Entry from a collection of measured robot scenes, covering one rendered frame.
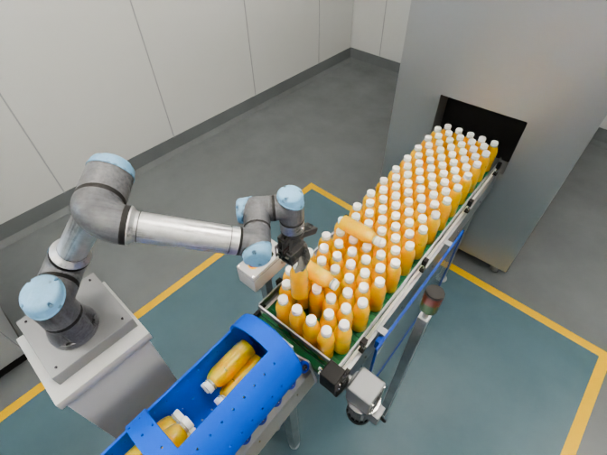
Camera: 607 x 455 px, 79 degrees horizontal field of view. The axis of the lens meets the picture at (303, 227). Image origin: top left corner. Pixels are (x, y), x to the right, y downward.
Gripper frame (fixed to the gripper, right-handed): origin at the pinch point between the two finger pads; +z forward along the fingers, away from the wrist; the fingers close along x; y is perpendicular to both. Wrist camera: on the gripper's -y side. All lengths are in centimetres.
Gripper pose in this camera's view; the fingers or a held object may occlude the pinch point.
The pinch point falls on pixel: (298, 264)
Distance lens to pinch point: 131.2
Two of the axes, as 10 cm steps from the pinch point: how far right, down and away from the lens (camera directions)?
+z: 0.2, 6.8, 7.3
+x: 7.7, 4.6, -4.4
